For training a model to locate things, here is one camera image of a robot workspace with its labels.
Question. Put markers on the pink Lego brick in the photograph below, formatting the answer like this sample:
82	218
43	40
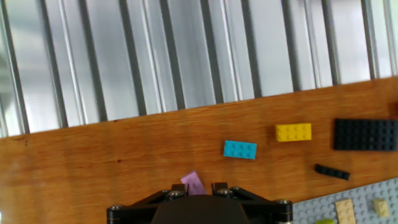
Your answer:
193	182

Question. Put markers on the cyan Lego brick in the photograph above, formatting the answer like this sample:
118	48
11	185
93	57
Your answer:
240	149

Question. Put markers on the small lime Lego brick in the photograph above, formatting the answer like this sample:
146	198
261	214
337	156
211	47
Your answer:
325	221

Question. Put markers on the tan Lego plate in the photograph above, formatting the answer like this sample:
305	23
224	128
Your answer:
345	212

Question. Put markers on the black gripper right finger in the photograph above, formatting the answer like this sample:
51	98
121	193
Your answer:
267	208

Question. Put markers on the black Lego plate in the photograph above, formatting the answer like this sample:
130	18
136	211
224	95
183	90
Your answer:
365	134

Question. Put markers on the wood grain mat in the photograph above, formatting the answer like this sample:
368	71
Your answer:
93	171

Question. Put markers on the small black Lego brick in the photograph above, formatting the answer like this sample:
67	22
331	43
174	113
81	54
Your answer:
332	172

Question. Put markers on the yellow Lego brick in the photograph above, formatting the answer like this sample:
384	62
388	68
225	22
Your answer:
293	132

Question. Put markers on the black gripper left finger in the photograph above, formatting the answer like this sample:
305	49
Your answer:
136	208

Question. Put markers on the grey Lego baseplate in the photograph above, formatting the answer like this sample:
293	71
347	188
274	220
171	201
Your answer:
363	193

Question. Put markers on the small tan Lego brick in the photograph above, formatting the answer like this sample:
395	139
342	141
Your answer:
381	208

